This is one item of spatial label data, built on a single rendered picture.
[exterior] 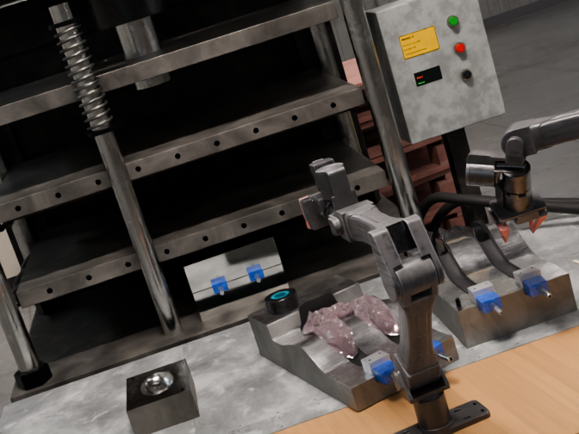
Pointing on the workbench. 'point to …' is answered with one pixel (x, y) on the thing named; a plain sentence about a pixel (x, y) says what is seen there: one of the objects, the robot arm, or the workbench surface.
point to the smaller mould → (161, 398)
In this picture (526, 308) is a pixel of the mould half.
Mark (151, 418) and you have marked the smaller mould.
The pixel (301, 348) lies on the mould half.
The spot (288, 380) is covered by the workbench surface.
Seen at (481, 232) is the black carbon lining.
